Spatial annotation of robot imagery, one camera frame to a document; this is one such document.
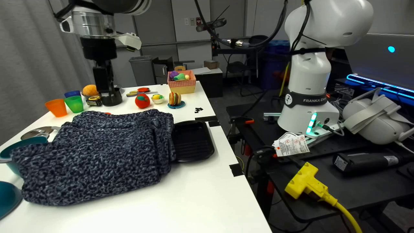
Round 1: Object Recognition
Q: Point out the small black clip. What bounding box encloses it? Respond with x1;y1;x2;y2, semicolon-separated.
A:
194;108;203;114

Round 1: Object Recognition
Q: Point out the teal frying pan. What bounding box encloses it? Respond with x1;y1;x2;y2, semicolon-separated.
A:
0;181;22;220

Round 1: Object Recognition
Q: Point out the blue plastic cup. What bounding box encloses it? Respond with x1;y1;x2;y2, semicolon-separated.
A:
65;91;80;97

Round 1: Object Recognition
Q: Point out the black office chair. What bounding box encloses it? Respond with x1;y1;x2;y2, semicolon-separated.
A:
227;35;267;83

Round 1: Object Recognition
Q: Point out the white crumpled label packet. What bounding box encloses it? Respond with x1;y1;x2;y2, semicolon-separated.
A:
272;132;309;157

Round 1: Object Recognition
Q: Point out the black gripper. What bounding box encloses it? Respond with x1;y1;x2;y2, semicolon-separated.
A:
80;38;117;93

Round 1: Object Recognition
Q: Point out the open laptop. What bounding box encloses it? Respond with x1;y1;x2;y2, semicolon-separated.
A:
346;34;414;105

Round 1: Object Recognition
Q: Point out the red toy plate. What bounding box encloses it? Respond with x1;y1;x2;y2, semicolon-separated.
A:
137;87;150;93

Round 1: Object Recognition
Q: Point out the black cooking pot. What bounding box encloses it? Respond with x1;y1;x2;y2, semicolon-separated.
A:
100;88;122;106

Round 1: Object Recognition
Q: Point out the orange plastic cup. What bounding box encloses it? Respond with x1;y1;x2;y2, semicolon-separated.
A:
44;98;67;118

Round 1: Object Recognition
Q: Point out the silver pot lid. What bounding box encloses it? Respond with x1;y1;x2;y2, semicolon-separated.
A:
21;126;60;140

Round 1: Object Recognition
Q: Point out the yellow power plug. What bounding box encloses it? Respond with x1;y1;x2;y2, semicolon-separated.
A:
285;162;362;233

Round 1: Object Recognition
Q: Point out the camera on tripod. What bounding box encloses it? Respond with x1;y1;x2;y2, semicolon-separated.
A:
195;17;227;57

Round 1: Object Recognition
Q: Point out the white VR headset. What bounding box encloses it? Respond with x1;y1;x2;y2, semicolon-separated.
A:
342;88;414;145

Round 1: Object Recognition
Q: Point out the toy burger on teal plate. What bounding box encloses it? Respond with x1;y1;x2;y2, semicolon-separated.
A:
168;92;185;109

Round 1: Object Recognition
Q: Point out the orange toy fruit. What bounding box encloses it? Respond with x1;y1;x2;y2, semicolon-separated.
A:
82;84;98;97

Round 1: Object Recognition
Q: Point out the pink basket with toys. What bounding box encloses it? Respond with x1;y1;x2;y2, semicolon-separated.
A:
167;70;197;95

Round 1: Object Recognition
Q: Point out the black rectangular device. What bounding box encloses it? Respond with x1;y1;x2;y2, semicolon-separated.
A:
333;152;409;176

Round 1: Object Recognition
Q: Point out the yellow toy lemon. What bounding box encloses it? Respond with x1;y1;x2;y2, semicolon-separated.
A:
152;93;166;105

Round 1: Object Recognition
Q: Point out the green plastic cup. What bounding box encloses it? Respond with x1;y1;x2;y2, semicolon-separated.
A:
65;96;84;114

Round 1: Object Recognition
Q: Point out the red toy tomato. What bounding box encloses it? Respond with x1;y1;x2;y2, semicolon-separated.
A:
135;92;150;109

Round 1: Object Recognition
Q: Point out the blue bin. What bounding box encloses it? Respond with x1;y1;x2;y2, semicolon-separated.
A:
260;40;290;91

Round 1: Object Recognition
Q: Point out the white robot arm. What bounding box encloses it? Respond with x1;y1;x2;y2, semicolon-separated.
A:
54;0;374;133

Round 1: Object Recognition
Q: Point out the black ridged plastic tray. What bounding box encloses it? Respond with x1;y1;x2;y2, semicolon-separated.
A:
172;120;215;163

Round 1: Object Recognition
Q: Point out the teal pot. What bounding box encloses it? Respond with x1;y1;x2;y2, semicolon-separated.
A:
0;137;48;176

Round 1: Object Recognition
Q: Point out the dark blue fleece blanket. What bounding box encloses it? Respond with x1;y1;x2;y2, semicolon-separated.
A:
12;109;176;206

